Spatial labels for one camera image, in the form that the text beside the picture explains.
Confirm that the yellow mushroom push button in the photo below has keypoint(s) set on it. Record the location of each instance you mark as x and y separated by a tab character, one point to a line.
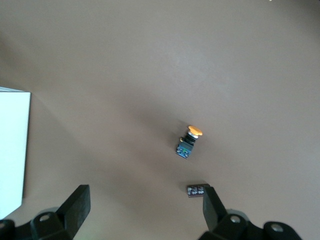
186	147

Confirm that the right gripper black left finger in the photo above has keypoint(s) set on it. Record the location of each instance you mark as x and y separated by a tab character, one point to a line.
75	207

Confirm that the small dark terminal block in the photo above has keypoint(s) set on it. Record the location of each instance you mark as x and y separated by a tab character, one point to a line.
195	191

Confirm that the white drawer cabinet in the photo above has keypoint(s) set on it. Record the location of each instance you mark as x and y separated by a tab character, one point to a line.
12	150

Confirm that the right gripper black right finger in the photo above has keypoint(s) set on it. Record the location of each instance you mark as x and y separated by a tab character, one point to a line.
215	215

